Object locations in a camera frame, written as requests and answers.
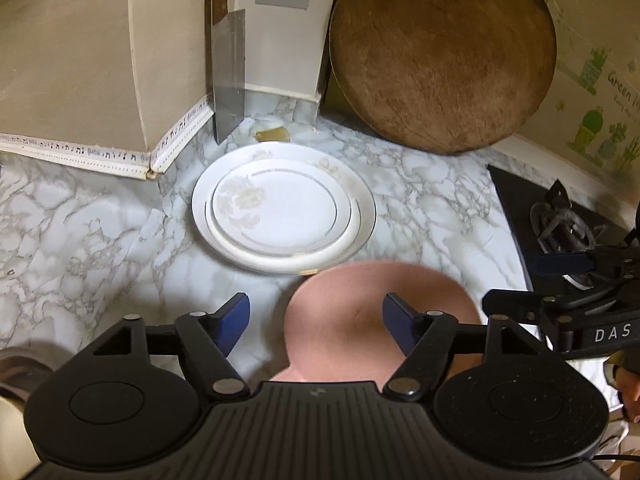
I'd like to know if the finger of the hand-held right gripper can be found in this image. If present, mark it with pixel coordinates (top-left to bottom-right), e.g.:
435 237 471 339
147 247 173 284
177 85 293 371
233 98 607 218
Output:
482 287 640 334
531 244 640 293

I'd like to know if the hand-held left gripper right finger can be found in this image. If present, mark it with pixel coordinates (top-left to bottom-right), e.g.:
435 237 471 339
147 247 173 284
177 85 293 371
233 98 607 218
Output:
381 292 548 404

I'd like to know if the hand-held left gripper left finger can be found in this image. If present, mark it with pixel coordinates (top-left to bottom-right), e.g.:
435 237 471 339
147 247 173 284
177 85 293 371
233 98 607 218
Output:
92 291 251 404

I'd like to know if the pink plate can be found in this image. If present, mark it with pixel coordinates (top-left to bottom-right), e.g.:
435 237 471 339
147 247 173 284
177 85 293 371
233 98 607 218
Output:
270 261 483 386

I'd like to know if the small white floral plate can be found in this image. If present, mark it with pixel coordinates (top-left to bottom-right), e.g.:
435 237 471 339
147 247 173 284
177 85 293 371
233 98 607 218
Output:
206 160 362 258

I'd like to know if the large white floral plate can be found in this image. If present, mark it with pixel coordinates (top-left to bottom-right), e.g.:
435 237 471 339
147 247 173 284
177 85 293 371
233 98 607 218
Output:
191 142 377 276

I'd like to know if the stainless steel bowl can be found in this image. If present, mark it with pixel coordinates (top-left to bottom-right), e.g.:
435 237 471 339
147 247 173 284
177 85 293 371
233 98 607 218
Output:
0 347 56 403

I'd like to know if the cream bowl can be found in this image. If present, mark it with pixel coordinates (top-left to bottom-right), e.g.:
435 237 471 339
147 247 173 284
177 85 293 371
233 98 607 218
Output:
0 395 28 466

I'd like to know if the person's right hand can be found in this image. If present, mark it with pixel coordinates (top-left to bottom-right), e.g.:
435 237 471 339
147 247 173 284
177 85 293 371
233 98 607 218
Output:
616 360 640 423

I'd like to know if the black burner grate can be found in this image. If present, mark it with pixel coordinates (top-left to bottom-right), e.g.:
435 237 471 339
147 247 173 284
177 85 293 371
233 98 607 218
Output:
530 180 608 253

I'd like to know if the black gas stove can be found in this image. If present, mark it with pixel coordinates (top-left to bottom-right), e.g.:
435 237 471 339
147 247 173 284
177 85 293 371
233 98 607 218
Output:
486 164 640 301

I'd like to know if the white music-note trim strip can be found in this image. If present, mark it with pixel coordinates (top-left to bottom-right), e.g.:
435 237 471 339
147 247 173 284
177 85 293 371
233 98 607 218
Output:
150 99 216 173
0 132 152 181

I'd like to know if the round wooden cutting board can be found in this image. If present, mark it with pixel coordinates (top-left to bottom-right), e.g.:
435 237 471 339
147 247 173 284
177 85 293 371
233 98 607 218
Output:
328 0 557 155

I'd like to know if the plant print wall sticker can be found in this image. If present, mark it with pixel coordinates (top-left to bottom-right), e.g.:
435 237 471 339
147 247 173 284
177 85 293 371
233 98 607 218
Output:
520 0 640 166

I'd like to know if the cleaver with wooden handle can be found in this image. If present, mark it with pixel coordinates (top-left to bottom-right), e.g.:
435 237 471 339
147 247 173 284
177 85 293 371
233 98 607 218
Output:
205 0 248 145

